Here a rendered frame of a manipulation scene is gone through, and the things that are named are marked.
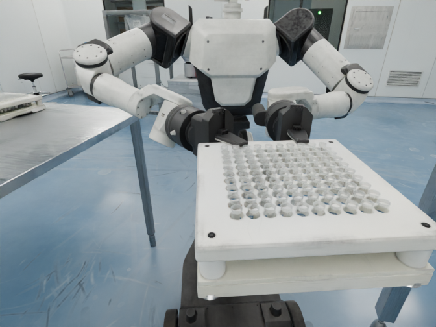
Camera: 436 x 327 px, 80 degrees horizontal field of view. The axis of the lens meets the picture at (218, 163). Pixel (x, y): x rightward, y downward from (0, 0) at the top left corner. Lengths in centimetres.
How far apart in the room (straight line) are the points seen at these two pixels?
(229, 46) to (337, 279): 69
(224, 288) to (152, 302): 129
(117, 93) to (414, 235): 61
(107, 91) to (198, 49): 31
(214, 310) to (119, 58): 103
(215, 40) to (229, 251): 68
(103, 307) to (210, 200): 137
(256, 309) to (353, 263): 99
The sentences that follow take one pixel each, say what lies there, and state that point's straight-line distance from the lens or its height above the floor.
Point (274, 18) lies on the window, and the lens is 572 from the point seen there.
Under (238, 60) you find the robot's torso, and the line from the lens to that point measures 85.
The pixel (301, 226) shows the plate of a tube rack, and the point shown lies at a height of 108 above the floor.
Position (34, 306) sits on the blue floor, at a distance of 179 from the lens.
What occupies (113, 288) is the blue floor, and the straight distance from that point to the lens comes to 168.
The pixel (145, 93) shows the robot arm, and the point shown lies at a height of 113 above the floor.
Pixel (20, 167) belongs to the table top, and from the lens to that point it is 97.
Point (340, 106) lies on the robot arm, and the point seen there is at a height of 108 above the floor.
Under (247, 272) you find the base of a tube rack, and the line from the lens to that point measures 29.
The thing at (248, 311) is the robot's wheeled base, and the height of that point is 19.
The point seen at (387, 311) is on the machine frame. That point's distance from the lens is 138.
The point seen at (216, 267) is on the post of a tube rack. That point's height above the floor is 105.
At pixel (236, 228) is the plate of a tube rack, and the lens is 27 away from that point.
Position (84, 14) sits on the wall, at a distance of 691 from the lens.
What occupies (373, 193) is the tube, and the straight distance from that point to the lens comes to 35.
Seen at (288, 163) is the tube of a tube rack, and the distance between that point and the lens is 38.
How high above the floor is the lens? 126
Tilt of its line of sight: 27 degrees down
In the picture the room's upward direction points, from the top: straight up
